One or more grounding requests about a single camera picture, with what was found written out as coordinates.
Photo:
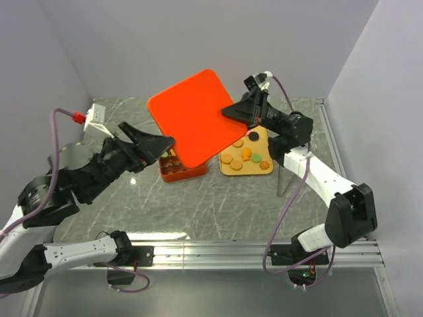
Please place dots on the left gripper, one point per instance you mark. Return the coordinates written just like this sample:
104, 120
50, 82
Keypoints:
147, 148

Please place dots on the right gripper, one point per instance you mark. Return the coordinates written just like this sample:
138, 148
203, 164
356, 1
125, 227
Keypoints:
247, 110

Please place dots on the orange tin lid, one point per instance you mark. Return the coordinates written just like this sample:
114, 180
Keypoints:
190, 112

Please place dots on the metal tongs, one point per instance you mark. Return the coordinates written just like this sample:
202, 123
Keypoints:
286, 180

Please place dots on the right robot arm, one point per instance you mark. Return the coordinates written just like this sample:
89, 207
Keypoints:
351, 208

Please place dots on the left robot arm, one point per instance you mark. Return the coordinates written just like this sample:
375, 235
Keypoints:
77, 175

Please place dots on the orange cookie tin box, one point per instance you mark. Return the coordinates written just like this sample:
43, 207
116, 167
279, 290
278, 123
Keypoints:
172, 170

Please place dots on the yellow cookie tray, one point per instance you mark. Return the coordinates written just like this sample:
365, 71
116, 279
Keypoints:
249, 168

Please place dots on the round beige biscuit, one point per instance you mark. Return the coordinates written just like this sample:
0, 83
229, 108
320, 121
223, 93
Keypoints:
226, 158
236, 165

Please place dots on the orange swirl cookie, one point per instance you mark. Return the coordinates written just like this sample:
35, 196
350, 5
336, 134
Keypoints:
264, 165

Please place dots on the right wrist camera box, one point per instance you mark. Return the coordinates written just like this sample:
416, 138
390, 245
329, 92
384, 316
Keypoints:
259, 80

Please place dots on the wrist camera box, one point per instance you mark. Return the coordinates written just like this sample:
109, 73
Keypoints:
259, 80
93, 121

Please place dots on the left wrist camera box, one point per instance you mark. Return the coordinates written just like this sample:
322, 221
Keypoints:
93, 121

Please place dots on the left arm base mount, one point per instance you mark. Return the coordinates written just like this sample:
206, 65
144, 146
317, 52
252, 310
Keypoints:
140, 257

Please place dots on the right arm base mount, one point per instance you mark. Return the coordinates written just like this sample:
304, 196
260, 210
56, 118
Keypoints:
286, 254

